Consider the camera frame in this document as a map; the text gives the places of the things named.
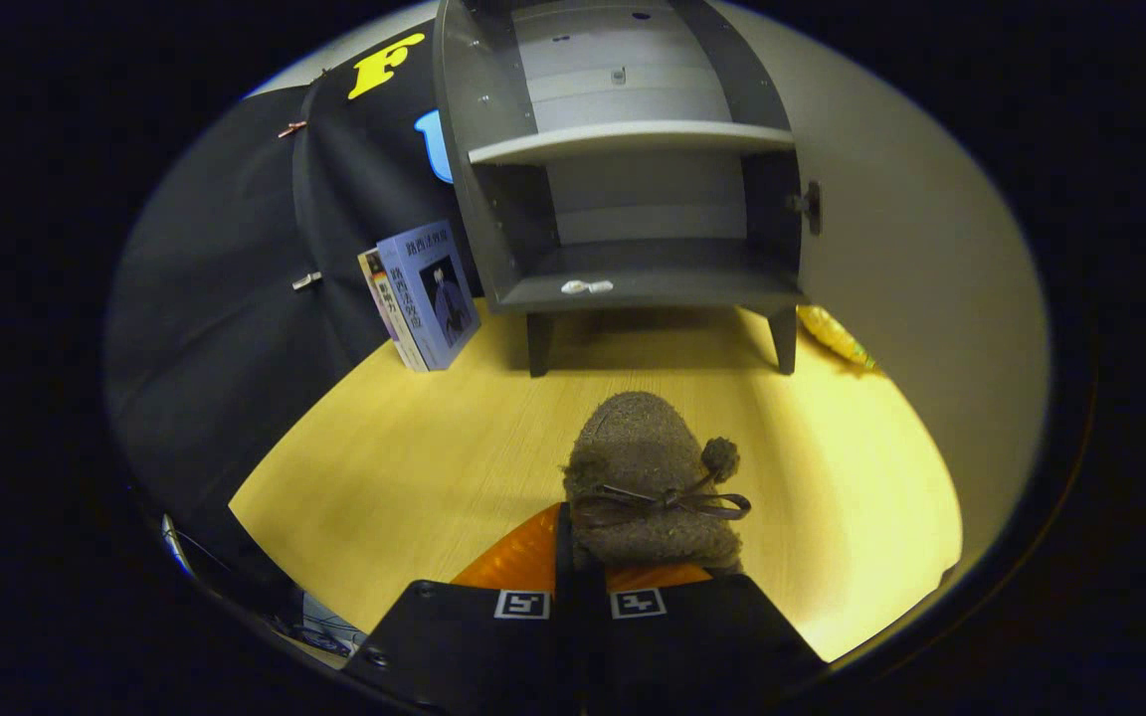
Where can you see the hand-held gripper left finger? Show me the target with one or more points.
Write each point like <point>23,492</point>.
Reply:
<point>563,617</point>

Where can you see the black backdrop cloth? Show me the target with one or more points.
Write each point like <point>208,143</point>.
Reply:
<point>215,298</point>

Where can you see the brown fluffy shoe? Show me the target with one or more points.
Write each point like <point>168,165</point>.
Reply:
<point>633,438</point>

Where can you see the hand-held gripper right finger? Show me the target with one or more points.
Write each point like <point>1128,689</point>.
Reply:
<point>598,646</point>

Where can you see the blue cover book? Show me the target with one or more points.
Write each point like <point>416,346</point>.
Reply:
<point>439,298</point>

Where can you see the black door hinge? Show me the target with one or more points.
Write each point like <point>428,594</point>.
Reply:
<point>810,207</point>

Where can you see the red clothes peg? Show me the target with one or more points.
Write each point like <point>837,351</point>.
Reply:
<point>291,128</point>

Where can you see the grey shoe cabinet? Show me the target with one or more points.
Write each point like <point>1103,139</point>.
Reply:
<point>493,70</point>

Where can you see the yellow plush toy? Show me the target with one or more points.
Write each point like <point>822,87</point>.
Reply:
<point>827,333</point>

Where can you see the silver clip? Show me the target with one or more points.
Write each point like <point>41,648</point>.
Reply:
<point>306,281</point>

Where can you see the beige shoe cabinet door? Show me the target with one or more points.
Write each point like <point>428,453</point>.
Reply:
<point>911,298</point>

